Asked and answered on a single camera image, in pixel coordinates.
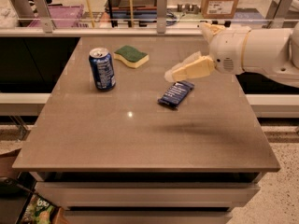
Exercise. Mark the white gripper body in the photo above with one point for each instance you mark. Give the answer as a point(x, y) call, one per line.
point(226, 50)

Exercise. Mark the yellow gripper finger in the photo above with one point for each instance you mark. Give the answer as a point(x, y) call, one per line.
point(210, 30)
point(195, 66)

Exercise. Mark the blue pepsi can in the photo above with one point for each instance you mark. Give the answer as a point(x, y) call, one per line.
point(102, 67)

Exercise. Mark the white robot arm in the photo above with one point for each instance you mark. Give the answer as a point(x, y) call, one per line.
point(272, 53)

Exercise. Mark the cardboard box with label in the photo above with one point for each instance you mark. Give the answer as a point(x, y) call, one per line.
point(218, 9)

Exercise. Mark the dark blue snack packet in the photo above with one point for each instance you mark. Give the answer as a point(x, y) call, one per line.
point(176, 94)

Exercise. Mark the green and yellow sponge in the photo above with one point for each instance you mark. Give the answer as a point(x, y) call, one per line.
point(131, 56)

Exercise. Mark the glass railing with metal posts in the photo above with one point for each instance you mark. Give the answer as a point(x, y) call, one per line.
point(31, 18)

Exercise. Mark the purple plastic crate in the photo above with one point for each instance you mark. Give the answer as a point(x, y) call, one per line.
point(66, 16)

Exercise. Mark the upper white drawer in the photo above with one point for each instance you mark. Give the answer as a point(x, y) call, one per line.
point(137, 194)

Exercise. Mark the white drawer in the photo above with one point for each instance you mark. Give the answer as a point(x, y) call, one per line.
point(137, 194)
point(147, 217)

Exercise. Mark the lower white drawer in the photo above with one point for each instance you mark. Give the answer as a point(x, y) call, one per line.
point(147, 217)

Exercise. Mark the green snack bag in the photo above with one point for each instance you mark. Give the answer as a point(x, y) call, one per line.
point(38, 211)

